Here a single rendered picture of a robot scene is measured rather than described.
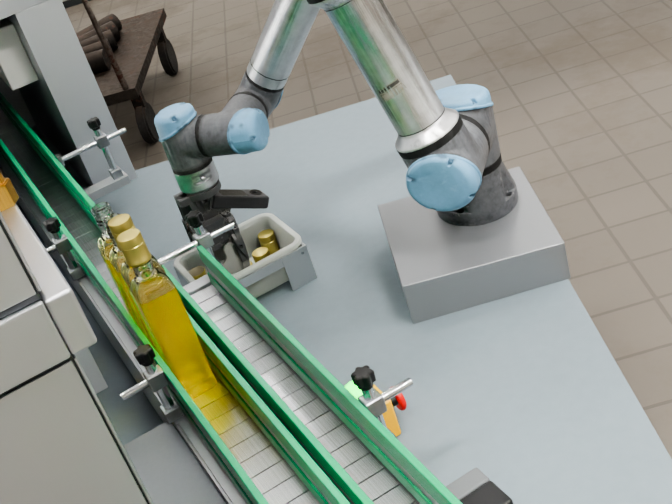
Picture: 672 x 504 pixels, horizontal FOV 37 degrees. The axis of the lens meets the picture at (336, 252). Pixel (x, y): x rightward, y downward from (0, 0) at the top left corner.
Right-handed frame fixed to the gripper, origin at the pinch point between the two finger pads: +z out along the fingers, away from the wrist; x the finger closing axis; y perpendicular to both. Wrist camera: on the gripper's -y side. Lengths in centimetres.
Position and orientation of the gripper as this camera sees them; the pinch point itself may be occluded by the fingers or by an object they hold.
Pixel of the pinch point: (244, 268)
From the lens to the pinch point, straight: 196.6
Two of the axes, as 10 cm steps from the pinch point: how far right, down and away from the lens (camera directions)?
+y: -8.5, 4.5, -2.8
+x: 4.7, 3.7, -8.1
